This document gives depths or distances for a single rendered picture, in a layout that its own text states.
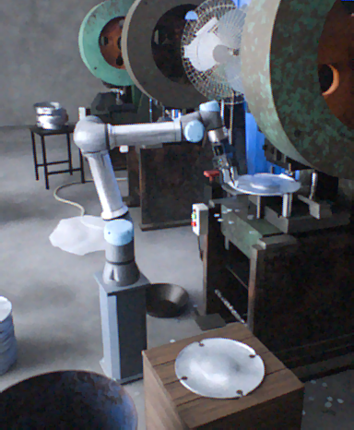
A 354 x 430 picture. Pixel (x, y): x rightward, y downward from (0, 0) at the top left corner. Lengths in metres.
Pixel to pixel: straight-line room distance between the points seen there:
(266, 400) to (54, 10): 7.44
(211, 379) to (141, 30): 2.18
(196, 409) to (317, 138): 0.89
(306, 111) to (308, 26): 0.24
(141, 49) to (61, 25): 5.29
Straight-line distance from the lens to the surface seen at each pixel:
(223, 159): 1.87
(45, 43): 8.29
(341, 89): 1.62
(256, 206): 1.99
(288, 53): 1.41
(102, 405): 1.48
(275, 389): 1.58
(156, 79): 3.13
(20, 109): 8.34
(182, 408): 1.50
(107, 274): 1.89
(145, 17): 3.10
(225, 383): 1.58
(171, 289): 2.65
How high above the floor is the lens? 1.38
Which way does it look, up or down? 18 degrees down
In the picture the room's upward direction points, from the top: 1 degrees counter-clockwise
